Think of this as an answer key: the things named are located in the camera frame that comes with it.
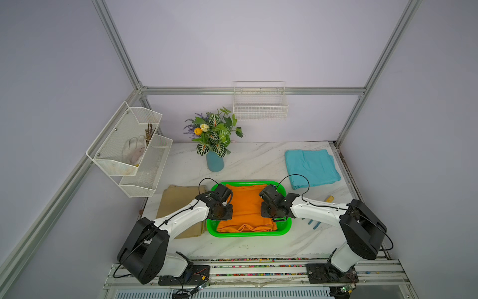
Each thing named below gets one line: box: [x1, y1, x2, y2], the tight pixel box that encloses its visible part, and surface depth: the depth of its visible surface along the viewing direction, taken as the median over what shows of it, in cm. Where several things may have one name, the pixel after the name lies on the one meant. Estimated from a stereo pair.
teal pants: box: [285, 149, 342, 190], surface depth 109 cm
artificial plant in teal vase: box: [182, 106, 246, 173], surface depth 82 cm
